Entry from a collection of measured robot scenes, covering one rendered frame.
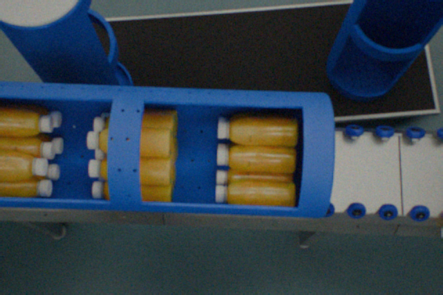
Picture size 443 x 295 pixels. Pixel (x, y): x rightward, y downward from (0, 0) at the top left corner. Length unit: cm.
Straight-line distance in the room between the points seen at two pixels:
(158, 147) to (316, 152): 34
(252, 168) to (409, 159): 44
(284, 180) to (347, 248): 109
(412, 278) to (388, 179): 100
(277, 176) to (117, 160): 40
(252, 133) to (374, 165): 37
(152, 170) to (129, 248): 115
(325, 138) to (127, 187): 43
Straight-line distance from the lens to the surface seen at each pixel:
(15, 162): 140
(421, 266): 255
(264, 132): 136
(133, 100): 129
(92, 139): 134
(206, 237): 244
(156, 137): 131
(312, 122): 126
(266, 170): 139
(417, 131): 158
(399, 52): 205
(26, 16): 163
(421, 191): 160
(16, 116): 144
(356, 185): 156
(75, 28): 168
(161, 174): 133
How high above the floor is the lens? 242
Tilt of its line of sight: 75 degrees down
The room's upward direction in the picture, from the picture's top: 1 degrees counter-clockwise
